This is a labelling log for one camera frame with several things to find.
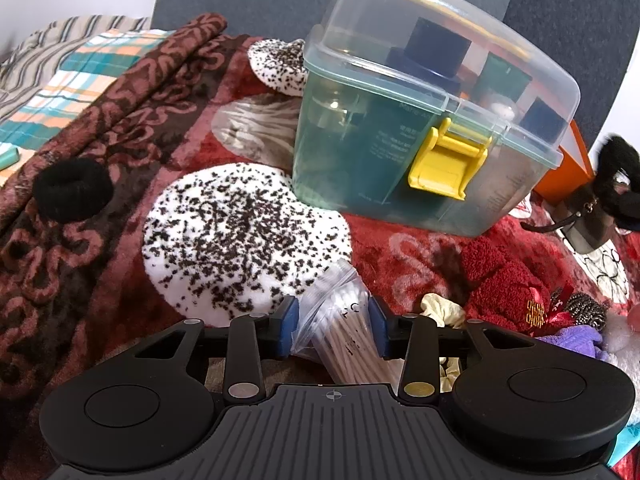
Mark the black fluffy scrunchie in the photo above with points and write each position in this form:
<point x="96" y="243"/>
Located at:
<point x="616" y="183"/>

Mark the brown small handbag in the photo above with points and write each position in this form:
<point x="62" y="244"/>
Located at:
<point x="581" y="219"/>

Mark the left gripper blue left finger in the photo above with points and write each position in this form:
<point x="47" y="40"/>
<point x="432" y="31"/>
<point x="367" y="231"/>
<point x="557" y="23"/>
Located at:
<point x="285" y="320"/>

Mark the cream rubber glove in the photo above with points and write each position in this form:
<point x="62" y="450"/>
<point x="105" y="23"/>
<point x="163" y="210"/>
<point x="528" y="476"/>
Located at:
<point x="445" y="313"/>

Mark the clear plastic storage box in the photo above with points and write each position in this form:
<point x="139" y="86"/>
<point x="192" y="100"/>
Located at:
<point x="427" y="113"/>

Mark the red patterned plush blanket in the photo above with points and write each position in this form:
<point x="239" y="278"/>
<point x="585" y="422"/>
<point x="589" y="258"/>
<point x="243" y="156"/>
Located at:
<point x="108" y="323"/>

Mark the teal plaid folded cloth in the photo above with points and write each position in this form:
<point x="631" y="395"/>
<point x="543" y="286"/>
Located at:
<point x="81" y="78"/>

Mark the red terry gloves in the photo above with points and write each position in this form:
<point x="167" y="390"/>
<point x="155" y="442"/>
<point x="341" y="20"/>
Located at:
<point x="504" y="292"/>

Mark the orange cardboard box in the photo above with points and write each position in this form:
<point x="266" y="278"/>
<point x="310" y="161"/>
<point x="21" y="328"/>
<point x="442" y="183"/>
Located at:
<point x="575" y="169"/>

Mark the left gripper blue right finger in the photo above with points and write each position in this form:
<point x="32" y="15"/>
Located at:
<point x="384" y="329"/>

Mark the light blue white cloth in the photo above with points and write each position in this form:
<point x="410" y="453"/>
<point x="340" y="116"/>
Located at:
<point x="626" y="440"/>

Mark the striped grey cloth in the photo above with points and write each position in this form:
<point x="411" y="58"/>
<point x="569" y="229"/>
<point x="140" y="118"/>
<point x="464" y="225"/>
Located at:
<point x="34" y="62"/>

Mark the cotton swabs plastic bag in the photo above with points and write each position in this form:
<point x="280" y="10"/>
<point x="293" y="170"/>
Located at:
<point x="334" y="330"/>

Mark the purple cloth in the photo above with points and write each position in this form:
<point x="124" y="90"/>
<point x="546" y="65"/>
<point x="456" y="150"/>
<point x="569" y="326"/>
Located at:
<point x="582" y="339"/>

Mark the black hair scrunchie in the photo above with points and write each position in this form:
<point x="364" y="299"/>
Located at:
<point x="73" y="190"/>

